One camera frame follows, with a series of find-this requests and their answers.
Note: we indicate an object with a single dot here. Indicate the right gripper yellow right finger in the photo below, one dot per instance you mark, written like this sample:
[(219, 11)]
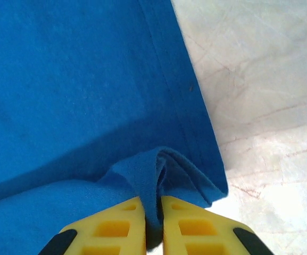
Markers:
[(174, 233)]

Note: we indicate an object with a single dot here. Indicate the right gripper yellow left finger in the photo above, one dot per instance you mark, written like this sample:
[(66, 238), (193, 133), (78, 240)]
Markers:
[(132, 239)]

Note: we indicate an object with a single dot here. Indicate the blue printed t-shirt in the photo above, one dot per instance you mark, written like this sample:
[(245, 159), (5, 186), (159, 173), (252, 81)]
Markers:
[(62, 93)]

